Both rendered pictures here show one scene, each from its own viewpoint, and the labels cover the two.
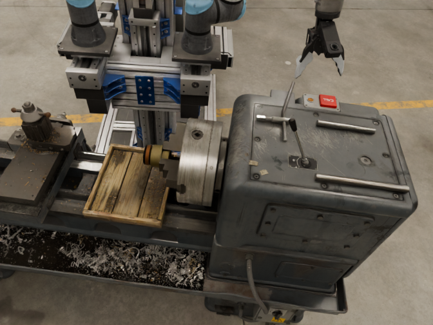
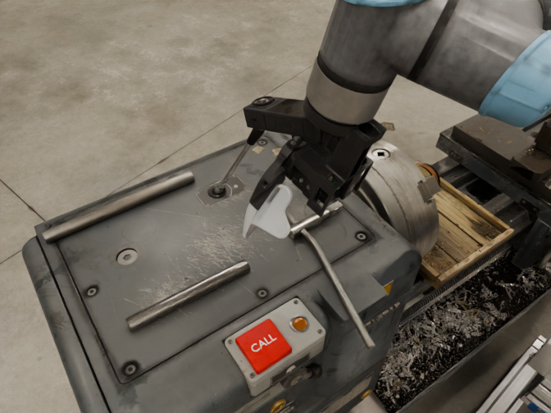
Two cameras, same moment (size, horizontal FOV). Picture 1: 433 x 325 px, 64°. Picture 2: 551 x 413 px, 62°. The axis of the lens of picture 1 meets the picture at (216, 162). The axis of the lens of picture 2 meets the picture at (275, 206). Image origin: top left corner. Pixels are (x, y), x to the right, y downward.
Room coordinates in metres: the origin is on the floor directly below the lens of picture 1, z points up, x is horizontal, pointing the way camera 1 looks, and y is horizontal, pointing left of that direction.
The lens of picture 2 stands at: (1.29, -0.54, 1.87)
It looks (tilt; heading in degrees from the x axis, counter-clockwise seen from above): 46 degrees down; 146
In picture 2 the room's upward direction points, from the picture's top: straight up
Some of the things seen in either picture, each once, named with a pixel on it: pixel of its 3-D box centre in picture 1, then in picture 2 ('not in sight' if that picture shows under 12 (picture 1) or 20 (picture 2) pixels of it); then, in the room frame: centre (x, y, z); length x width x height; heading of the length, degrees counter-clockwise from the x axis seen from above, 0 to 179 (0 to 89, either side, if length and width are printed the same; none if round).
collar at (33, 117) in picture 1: (30, 112); not in sight; (0.89, 0.71, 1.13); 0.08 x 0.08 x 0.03
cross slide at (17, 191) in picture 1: (38, 157); (523, 156); (0.83, 0.72, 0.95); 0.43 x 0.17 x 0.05; 0
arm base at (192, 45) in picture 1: (197, 35); not in sight; (1.44, 0.16, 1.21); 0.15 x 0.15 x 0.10
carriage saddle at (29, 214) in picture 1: (29, 166); (521, 161); (0.81, 0.76, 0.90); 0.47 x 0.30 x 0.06; 0
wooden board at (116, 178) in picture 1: (134, 182); (426, 218); (0.81, 0.33, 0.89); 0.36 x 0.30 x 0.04; 0
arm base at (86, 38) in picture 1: (86, 28); not in sight; (1.38, 0.66, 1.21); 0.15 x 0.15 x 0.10
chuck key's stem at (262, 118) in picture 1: (272, 119); (315, 219); (0.89, -0.17, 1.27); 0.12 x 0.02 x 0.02; 91
